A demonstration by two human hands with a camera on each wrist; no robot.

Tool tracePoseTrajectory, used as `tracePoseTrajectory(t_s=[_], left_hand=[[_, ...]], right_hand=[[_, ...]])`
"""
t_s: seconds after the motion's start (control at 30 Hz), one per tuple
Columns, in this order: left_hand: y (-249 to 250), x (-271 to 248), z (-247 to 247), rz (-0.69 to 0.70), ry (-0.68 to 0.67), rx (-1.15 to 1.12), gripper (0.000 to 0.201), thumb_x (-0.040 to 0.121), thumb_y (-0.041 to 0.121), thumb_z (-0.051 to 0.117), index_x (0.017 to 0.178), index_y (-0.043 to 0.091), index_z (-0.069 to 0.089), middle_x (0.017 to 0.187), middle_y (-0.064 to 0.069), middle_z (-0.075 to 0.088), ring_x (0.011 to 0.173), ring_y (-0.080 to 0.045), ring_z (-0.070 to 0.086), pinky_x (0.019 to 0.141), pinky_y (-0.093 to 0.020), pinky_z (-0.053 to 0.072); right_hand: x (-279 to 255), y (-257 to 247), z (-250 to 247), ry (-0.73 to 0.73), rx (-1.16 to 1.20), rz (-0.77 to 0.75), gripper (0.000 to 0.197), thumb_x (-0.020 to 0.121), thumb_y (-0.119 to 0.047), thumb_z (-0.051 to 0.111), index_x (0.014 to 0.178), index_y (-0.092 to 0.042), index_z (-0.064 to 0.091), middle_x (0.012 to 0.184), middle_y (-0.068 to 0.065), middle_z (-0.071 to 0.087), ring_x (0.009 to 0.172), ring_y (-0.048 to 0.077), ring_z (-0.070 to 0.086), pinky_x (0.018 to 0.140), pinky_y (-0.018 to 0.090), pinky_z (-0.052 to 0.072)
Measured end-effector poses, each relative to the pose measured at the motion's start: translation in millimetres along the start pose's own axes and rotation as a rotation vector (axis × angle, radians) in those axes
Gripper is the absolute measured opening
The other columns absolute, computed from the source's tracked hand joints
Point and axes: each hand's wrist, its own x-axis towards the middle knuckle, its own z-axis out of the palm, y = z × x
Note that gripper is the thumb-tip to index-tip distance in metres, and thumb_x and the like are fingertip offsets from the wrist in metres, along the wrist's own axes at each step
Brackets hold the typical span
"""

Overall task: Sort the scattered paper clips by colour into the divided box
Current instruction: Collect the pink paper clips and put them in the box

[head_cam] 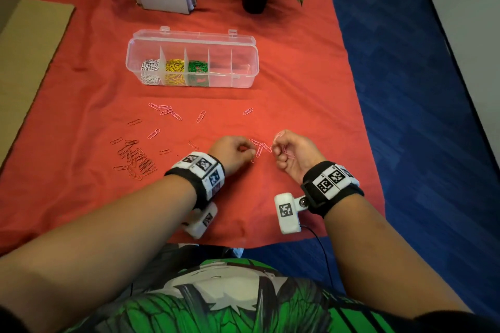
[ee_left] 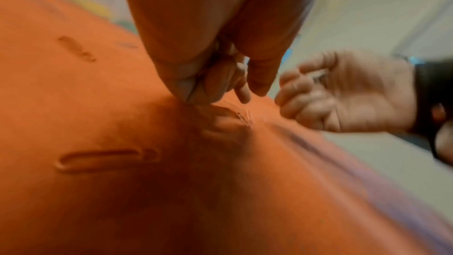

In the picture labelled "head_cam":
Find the pile of green paper clips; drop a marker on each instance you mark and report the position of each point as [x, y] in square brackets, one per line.
[197, 71]

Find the clear plastic compartment box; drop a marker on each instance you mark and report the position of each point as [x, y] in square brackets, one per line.
[242, 63]

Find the person's left forearm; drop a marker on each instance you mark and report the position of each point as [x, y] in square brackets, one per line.
[93, 247]

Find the person's left hand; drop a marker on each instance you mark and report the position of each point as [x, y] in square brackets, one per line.
[230, 155]

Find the small pink clip bunch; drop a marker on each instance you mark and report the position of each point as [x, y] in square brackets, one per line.
[284, 149]

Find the black white marker wristband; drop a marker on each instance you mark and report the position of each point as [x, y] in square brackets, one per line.
[332, 188]
[199, 176]

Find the large brown cardboard box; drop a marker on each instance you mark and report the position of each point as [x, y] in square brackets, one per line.
[23, 71]

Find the colored paper clips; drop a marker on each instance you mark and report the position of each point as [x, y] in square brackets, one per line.
[136, 161]

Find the person's right forearm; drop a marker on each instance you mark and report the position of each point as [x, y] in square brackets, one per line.
[386, 258]

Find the person's right hand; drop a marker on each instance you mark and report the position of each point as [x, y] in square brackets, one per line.
[302, 157]

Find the pile of yellow paper clips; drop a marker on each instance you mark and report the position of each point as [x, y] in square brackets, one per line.
[174, 72]

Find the pile of white paper clips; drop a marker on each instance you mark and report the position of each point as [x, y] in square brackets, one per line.
[150, 71]

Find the red tablecloth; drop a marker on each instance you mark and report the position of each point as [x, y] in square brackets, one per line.
[312, 102]

